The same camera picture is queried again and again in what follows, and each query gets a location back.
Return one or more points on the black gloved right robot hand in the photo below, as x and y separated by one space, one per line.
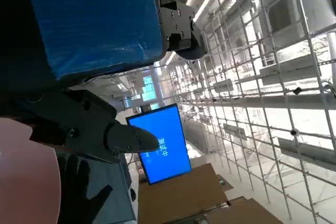
74 195

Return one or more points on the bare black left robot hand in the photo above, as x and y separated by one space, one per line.
92 24

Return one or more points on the pink bowl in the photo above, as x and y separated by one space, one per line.
26 182

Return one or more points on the large blue screen monitor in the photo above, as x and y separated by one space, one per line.
173 166

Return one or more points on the large brown cardboard box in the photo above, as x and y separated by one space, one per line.
178 197

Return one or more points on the ceiling air conditioner unit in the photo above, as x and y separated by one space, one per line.
283 16

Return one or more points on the white ceiling grid frame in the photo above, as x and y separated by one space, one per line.
302 104

